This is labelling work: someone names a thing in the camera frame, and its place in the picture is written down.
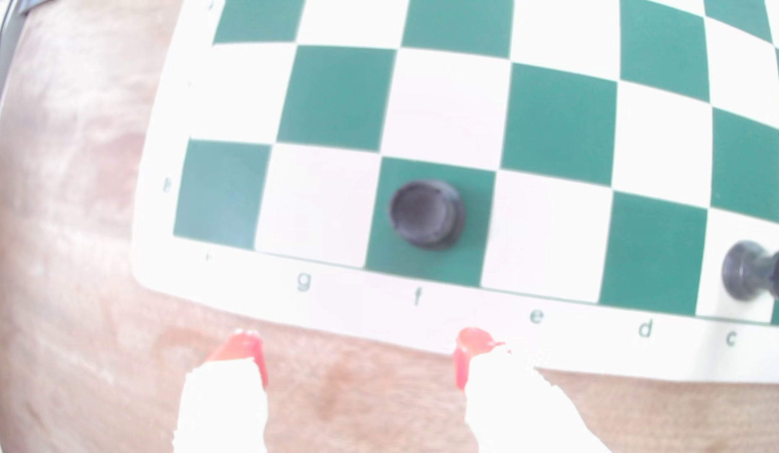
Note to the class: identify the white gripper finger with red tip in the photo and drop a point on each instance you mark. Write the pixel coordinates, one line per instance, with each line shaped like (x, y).
(222, 409)
(521, 415)

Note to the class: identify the black chess rook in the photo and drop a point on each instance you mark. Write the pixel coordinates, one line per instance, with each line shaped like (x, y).
(426, 214)
(748, 270)

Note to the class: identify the grey table edge strip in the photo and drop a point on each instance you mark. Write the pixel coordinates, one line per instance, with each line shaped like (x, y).
(4, 56)

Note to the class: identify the green and white chess mat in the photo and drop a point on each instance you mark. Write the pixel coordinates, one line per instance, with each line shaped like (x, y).
(446, 107)

